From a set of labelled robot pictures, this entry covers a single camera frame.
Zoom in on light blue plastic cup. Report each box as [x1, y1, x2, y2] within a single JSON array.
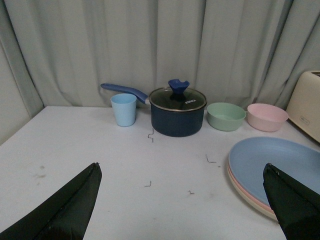
[[110, 93, 137, 127]]

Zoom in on pink plastic bowl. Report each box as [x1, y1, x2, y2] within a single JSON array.
[[247, 103, 289, 133]]

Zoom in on cream plastic plate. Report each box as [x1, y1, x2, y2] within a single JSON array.
[[228, 173, 278, 222]]

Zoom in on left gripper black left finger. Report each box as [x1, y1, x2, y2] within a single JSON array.
[[0, 163, 102, 240]]

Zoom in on glass pot lid blue knob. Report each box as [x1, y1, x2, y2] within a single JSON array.
[[149, 79, 207, 112]]

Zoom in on pink plastic plate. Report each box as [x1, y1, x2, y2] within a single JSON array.
[[227, 164, 274, 215]]

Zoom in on cream two-slot toaster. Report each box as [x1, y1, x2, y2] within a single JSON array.
[[286, 70, 320, 142]]

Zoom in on blue plastic plate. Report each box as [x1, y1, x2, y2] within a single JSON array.
[[229, 137, 320, 206]]

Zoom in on green plastic bowl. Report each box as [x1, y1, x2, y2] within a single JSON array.
[[207, 102, 247, 132]]

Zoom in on dark blue saucepan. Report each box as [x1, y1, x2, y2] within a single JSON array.
[[100, 83, 206, 137]]

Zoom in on grey curtain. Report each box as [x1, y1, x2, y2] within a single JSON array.
[[0, 0, 320, 142]]

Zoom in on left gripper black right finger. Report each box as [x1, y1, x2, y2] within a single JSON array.
[[263, 163, 320, 240]]

